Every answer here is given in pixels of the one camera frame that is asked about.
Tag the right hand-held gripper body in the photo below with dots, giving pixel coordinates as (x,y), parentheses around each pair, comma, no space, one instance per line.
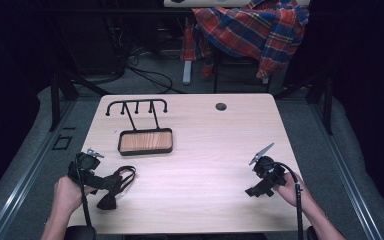
(269,170)

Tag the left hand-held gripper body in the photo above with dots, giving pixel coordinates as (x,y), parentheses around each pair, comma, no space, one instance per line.
(87,163)

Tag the aluminium floor rail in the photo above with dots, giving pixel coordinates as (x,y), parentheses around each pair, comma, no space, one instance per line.
(345,180)
(20,186)

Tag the black hook rack with tray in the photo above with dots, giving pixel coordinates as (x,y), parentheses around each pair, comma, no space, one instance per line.
(145,141)

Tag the white table leg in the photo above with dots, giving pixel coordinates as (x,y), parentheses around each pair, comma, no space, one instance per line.
(187,72)

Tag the person's right hand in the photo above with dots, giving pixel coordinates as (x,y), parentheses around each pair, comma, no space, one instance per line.
(290,191)

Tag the person's left hand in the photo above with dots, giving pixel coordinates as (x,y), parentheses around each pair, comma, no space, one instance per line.
(67,196)

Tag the black chair armrest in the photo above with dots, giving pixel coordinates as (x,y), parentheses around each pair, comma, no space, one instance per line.
(80,233)
(310,234)

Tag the red blue plaid shirt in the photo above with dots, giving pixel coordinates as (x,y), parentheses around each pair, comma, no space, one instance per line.
(253,30)

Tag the black metal stand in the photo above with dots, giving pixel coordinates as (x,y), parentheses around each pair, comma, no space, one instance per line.
(326,103)
(56,100)

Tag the black chair frame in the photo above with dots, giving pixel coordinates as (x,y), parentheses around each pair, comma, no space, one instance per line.
(217,71)

